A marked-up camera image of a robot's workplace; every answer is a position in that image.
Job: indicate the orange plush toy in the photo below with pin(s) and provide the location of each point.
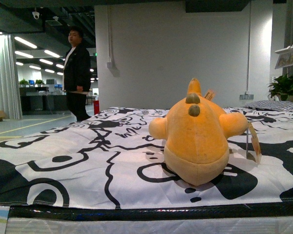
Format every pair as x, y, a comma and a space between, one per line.
196, 131

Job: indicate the red fire extinguisher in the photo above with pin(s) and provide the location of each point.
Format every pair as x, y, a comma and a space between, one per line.
96, 106

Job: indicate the black white patterned bedsheet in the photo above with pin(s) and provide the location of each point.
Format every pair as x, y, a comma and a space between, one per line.
111, 162

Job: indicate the man in black jacket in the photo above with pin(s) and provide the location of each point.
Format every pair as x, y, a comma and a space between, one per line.
76, 74

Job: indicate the black office desk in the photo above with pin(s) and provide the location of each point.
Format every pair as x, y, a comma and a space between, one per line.
39, 101

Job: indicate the green potted plant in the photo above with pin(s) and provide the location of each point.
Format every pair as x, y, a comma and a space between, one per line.
282, 88

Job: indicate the white curtain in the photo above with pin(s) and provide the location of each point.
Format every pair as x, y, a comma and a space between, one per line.
10, 101

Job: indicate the striped grey pillow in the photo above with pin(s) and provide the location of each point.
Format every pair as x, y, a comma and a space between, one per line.
271, 105

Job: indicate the framed picture on shelf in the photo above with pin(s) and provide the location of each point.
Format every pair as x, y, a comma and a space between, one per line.
284, 60

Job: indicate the white quilted mattress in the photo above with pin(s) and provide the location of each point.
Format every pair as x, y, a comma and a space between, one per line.
249, 225

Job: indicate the wall power socket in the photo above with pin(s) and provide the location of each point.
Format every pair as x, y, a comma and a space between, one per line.
246, 96

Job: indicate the white dome security camera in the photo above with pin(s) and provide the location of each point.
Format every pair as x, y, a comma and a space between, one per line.
36, 14

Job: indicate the white wall shelf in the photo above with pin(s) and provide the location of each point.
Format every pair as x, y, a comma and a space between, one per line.
284, 50

